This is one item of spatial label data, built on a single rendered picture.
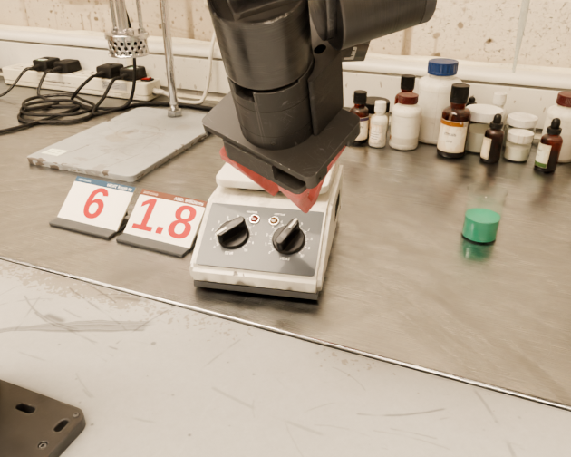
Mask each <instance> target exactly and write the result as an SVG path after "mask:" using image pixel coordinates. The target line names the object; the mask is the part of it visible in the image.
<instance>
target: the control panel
mask: <svg viewBox="0 0 571 457"><path fill-rule="evenodd" d="M239 216H242V217H244V218H245V221H246V224H247V228H248V231H249V237H248V240H247V242H246V243H245V244H244V245H243V246H241V247H239V248H232V249H230V248H224V247H222V246H221V245H220V244H219V242H218V240H217V238H216V235H215V234H216V230H217V229H219V227H220V226H221V225H222V224H224V223H225V222H227V221H230V220H233V219H235V218H237V217H239ZM252 216H258V221H257V222H252V221H251V217H252ZM273 217H275V218H277V219H278V222H277V223H276V224H271V223H270V219H271V218H273ZM291 219H298V221H299V228H300V229H301V230H302V231H303V232H304V234H305V243H304V245H303V247H302V248H301V249H300V250H299V251H298V252H296V253H294V254H290V255H286V254H282V253H279V252H278V251H277V250H276V249H275V248H274V246H273V243H272V237H273V235H274V233H275V231H276V230H277V229H279V228H280V227H283V226H285V225H287V224H288V223H289V221H290V220H291ZM323 219H324V213H323V212H320V211H308V212H307V213H304V212H303V211H302V210H299V209H278V208H267V207H257V206H246V205H235V204H225V203H212V205H211V208H210V212H209V214H208V220H207V224H206V227H205V230H204V234H203V237H202V240H201V244H200V247H199V251H198V256H197V259H196V264H198V265H200V266H209V267H225V268H234V269H243V270H251V271H260V272H268V273H277V274H286V275H295V276H303V277H314V276H315V268H316V262H317V256H318V249H319V244H320V237H321V232H322V226H323Z"/></svg>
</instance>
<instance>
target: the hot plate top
mask: <svg viewBox="0 0 571 457"><path fill-rule="evenodd" d="M336 162H337V161H336ZM336 162H335V164H334V166H333V167H332V168H331V169H330V171H329V172H328V174H327V175H326V177H325V180H324V184H323V186H322V188H321V190H320V193H319V194H323V193H326V192H327V191H328V190H329V188H330V185H331V181H332V178H333V175H334V169H335V166H336ZM216 183H217V185H219V186H222V187H231V188H242V189H254V190H263V188H261V187H260V186H259V185H257V184H256V183H255V182H254V181H252V180H251V179H250V178H248V177H247V176H245V175H244V174H243V173H241V172H240V171H238V170H237V169H235V168H234V167H232V166H231V165H230V164H228V163H227V162H226V163H225V165H224V166H223V167H222V169H221V170H220V171H219V173H218V174H217V176H216Z"/></svg>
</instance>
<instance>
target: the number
mask: <svg viewBox="0 0 571 457"><path fill-rule="evenodd" d="M130 194H131V192H127V191H123V190H115V189H110V188H105V187H101V186H96V185H92V184H87V183H83V182H79V181H76V182H75V184H74V186H73V189H72V191H71V193H70V196H69V198H68V200H67V201H66V203H65V205H64V207H63V210H62V212H61V213H64V214H68V215H72V216H75V217H80V218H84V219H90V220H95V221H99V222H102V223H107V224H111V225H114V226H117V224H118V222H119V219H120V217H121V214H122V212H123V210H124V208H125V206H126V203H127V201H128V199H129V197H130Z"/></svg>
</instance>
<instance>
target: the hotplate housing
mask: <svg viewBox="0 0 571 457"><path fill-rule="evenodd" d="M342 182H343V165H340V161H337V162H336V166H335V169H334V175H333V178H332V181H331V185H330V188H329V190H328V191H327V192H326V193H323V194H319V195H318V198H317V201H316V203H315V204H314V205H313V207H312V208H311V209H310V210H309V211H320V212H323V213H324V219H323V226H322V232H321V237H320V244H319V249H318V256H317V262H316V268H315V276H314V277H303V276H295V275H286V274H277V273H268V272H260V271H251V270H243V269H234V268H225V267H209V266H200V265H198V264H196V259H197V256H198V251H199V247H200V244H201V240H202V237H203V234H204V230H205V227H206V224H207V220H208V214H209V212H210V208H211V205H212V203H225V204H235V205H246V206H257V207H267V208H278V209H299V210H300V208H298V207H297V206H296V205H295V204H294V203H293V202H292V201H291V200H290V199H289V198H288V197H287V196H286V195H285V194H284V193H283V192H282V191H278V192H277V194H276V195H275V196H272V195H271V194H269V193H268V192H267V191H266V190H254V189H242V188H231V187H222V186H219V185H218V187H217V188H216V189H215V191H214V192H213V194H212V195H211V196H210V198H209V199H208V204H207V207H206V210H205V214H204V217H203V220H202V223H201V227H200V230H199V234H198V239H197V242H196V246H195V248H194V252H193V255H192V259H191V261H190V265H189V272H190V276H191V277H193V280H194V287H208V288H216V289H225V290H232V291H240V292H248V293H257V294H265V295H273V296H281V297H297V298H305V299H313V300H317V299H318V296H319V291H321V290H322V286H323V282H324V277H325V271H326V267H327V262H328V258H329V255H330V250H331V246H332V242H333V238H334V231H335V227H336V222H337V219H338V215H339V210H340V208H341V198H342Z"/></svg>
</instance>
